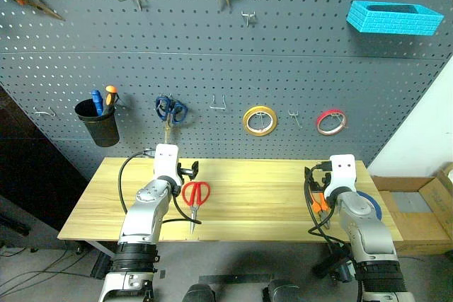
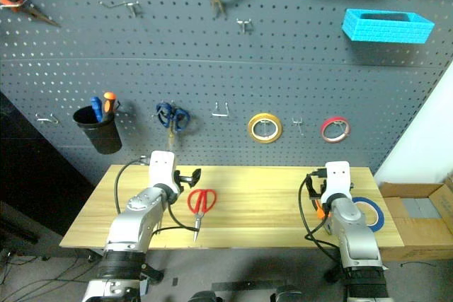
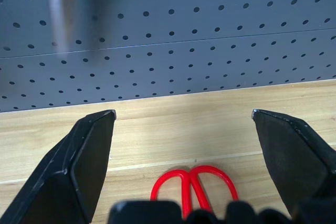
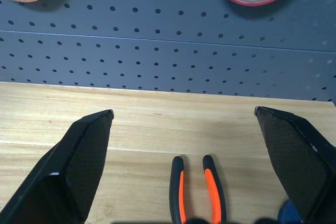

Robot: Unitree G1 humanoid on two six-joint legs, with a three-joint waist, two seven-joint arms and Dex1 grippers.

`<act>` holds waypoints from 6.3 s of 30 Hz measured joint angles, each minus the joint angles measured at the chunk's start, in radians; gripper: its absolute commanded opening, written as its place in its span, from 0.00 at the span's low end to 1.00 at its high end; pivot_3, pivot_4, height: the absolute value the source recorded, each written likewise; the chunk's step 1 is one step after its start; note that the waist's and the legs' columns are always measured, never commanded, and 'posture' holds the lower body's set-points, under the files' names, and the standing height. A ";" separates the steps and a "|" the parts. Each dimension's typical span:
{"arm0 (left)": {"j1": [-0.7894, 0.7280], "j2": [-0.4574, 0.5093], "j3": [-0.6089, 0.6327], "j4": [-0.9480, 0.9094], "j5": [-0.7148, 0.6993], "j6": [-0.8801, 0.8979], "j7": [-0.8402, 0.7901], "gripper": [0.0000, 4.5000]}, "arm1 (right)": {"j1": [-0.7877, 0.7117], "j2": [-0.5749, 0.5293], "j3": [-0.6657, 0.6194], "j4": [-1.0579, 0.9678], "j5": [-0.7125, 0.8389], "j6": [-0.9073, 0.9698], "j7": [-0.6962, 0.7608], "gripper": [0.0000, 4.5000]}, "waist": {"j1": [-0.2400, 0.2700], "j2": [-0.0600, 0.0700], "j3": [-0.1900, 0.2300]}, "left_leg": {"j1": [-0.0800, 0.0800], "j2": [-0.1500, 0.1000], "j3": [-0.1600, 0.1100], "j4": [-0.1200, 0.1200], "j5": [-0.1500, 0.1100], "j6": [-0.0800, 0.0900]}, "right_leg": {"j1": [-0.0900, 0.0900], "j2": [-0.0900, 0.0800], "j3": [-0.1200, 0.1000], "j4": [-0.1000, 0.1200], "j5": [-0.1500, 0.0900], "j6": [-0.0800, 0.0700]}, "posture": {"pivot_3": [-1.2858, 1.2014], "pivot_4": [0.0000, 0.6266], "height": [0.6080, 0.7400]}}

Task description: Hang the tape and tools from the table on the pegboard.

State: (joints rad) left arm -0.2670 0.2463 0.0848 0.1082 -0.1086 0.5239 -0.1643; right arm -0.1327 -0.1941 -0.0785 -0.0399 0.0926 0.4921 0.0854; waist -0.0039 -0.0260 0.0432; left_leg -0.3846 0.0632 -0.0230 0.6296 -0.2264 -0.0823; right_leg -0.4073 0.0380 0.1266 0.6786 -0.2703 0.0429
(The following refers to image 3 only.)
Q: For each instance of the silver metal rod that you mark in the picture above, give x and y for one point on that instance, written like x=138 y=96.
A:
x=59 y=16

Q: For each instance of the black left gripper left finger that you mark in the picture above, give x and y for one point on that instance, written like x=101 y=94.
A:
x=65 y=171

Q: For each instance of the grey perforated pegboard panel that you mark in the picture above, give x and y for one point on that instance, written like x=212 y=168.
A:
x=183 y=37

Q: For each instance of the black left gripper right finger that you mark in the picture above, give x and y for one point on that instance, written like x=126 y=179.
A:
x=291 y=161

